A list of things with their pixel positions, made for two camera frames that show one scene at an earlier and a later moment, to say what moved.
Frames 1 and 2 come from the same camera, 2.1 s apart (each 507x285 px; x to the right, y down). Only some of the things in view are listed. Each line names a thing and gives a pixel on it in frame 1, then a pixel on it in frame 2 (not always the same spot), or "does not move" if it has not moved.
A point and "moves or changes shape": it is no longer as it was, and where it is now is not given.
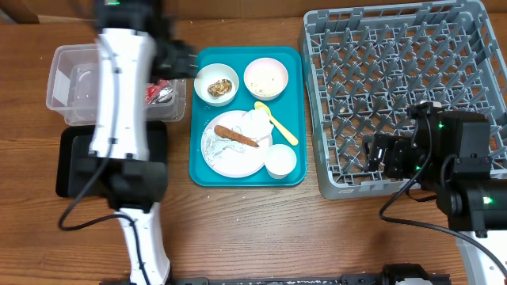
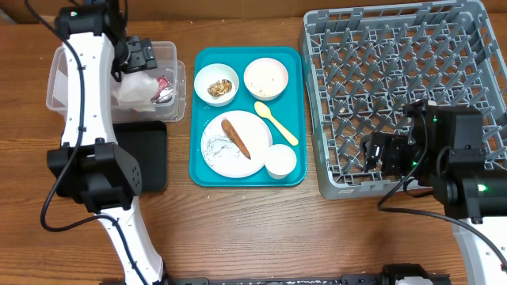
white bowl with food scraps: [216, 85] does not move
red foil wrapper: [158, 92] does not move
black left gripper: [186, 65] → [146, 55]
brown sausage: [225, 132] moves or changes shape
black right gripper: [396, 151] does not move
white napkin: [256, 125] moves or changes shape
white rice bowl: [265, 78] does not move
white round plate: [234, 144] does not move
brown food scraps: [219, 88] does not move
